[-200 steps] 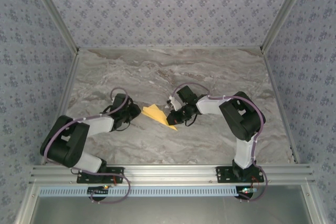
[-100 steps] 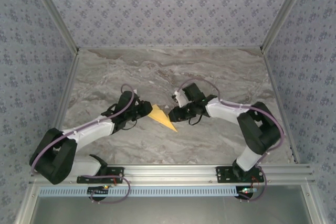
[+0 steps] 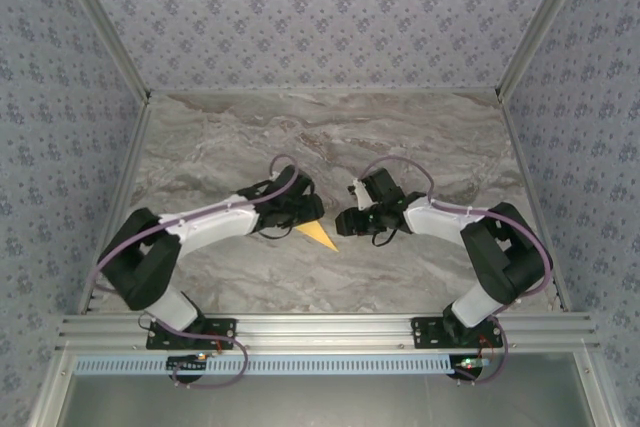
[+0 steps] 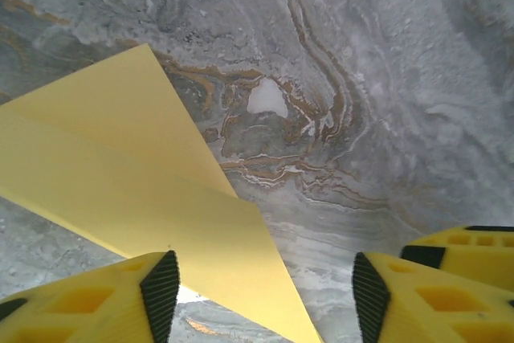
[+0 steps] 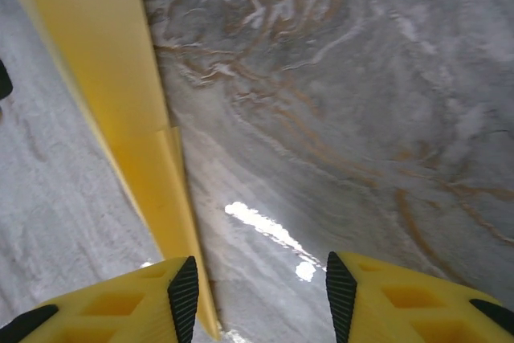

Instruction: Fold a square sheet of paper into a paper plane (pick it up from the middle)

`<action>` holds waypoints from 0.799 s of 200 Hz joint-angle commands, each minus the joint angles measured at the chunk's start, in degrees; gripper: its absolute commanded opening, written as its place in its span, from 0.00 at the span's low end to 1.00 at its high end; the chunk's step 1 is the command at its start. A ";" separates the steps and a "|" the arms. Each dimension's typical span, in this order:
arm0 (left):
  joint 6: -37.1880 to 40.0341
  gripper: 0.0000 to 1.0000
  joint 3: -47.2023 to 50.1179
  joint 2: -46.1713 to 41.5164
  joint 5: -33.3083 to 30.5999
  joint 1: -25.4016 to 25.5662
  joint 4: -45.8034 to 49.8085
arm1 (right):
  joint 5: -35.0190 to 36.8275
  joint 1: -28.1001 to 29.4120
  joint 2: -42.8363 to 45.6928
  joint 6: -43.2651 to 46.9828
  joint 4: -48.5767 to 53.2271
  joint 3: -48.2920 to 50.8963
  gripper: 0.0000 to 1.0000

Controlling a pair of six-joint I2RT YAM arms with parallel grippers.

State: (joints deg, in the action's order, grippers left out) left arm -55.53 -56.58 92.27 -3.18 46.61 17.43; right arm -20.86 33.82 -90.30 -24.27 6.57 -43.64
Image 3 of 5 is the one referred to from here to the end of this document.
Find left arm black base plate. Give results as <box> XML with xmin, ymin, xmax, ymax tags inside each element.
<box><xmin>144</xmin><ymin>317</ymin><xmax>239</xmax><ymax>352</ymax></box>

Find light blue slotted cable duct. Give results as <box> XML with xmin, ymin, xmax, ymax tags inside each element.
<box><xmin>73</xmin><ymin>353</ymin><xmax>459</xmax><ymax>377</ymax></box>

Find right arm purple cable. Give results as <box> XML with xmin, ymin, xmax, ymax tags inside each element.
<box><xmin>362</xmin><ymin>155</ymin><xmax>555</xmax><ymax>387</ymax></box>

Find small circuit board with LED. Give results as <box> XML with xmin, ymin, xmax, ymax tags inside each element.
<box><xmin>166</xmin><ymin>353</ymin><xmax>209</xmax><ymax>374</ymax></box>
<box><xmin>451</xmin><ymin>355</ymin><xmax>494</xmax><ymax>383</ymax></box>

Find yellow paper sheet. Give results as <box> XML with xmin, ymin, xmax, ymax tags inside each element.
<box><xmin>294</xmin><ymin>219</ymin><xmax>341</xmax><ymax>254</ymax></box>

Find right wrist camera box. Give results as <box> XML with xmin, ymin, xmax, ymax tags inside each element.
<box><xmin>347</xmin><ymin>178</ymin><xmax>376</xmax><ymax>210</ymax></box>

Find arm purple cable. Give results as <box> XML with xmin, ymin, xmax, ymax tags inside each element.
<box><xmin>92</xmin><ymin>152</ymin><xmax>301</xmax><ymax>391</ymax></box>
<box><xmin>362</xmin><ymin>155</ymin><xmax>555</xmax><ymax>387</ymax></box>

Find aluminium corner post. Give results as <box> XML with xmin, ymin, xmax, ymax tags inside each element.
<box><xmin>494</xmin><ymin>0</ymin><xmax>599</xmax><ymax>99</ymax></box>
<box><xmin>49</xmin><ymin>0</ymin><xmax>153</xmax><ymax>104</ymax></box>

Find aluminium side rail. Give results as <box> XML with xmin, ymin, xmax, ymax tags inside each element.
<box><xmin>497</xmin><ymin>91</ymin><xmax>574</xmax><ymax>313</ymax></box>
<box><xmin>77</xmin><ymin>96</ymin><xmax>154</xmax><ymax>316</ymax></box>

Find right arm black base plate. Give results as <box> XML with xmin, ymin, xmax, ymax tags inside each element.
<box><xmin>409</xmin><ymin>315</ymin><xmax>505</xmax><ymax>351</ymax></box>

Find aluminium base beam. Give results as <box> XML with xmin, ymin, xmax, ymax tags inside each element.
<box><xmin>54</xmin><ymin>311</ymin><xmax>601</xmax><ymax>354</ymax></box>

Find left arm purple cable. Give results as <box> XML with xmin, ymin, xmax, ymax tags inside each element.
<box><xmin>92</xmin><ymin>152</ymin><xmax>301</xmax><ymax>391</ymax></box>

